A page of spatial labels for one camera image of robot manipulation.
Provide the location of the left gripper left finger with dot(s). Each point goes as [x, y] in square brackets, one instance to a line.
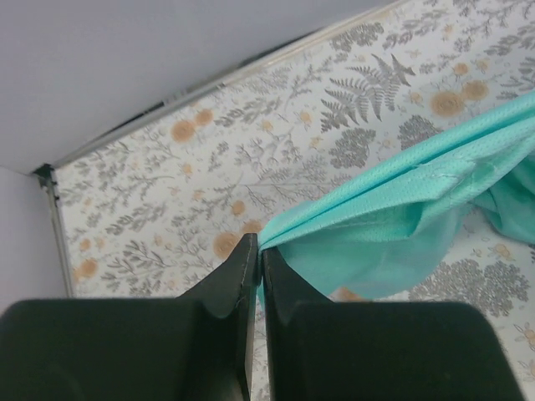
[197, 346]

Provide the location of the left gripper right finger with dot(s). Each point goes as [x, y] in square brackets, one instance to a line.
[324, 350]

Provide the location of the teal t shirt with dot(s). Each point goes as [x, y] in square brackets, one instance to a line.
[387, 229]

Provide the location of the floral table cloth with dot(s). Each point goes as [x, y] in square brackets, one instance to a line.
[152, 213]

